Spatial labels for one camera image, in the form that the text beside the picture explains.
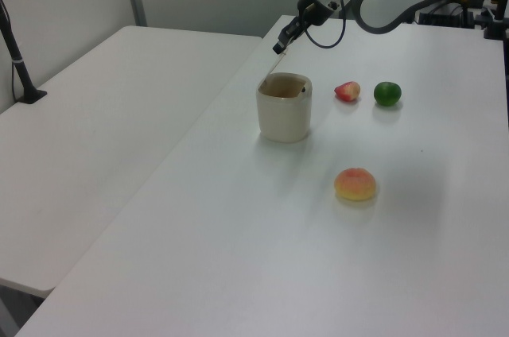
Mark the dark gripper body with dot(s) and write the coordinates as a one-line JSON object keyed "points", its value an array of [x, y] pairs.
{"points": [[314, 7]]}

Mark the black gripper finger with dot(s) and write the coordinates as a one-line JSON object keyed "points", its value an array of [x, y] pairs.
{"points": [[283, 38], [296, 33]]}

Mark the beige bin lid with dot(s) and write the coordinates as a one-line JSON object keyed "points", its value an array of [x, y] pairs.
{"points": [[276, 63]]}

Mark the white plastic garbage bin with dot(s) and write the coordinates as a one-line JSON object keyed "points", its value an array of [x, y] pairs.
{"points": [[283, 118]]}

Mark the red strawberry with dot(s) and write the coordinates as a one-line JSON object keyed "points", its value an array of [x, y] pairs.
{"points": [[348, 91]]}

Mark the green lime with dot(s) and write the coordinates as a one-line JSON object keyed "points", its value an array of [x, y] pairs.
{"points": [[387, 94]]}

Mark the dark background equipment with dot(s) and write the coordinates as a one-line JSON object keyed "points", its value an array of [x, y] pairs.
{"points": [[445, 13]]}

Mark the orange pink peach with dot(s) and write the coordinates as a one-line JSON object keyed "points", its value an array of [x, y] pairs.
{"points": [[354, 184]]}

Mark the black pole with base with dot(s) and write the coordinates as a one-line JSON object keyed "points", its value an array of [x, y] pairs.
{"points": [[20, 70]]}

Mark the black camera stand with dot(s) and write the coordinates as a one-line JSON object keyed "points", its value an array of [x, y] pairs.
{"points": [[497, 19]]}

